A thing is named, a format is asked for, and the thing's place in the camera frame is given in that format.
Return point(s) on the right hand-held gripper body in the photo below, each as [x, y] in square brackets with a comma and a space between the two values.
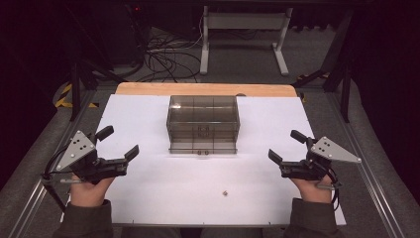
[330, 150]

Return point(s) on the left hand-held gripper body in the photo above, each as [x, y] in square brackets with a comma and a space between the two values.
[76, 150]

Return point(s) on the small metal nut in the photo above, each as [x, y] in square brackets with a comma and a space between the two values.
[225, 193]

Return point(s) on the clear grey drawer box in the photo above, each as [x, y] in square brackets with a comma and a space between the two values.
[203, 124]

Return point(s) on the person's right hand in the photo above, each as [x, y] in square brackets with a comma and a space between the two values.
[313, 191]

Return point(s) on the person's left hand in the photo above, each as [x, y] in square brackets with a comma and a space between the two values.
[86, 193]

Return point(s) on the black metal stand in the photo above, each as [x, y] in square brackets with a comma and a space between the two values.
[343, 76]
[76, 89]

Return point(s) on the white board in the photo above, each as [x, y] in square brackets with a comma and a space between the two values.
[198, 185]

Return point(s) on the aluminium rail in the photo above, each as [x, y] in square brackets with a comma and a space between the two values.
[366, 178]
[36, 198]

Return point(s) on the white metal desk frame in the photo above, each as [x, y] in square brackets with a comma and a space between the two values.
[244, 21]

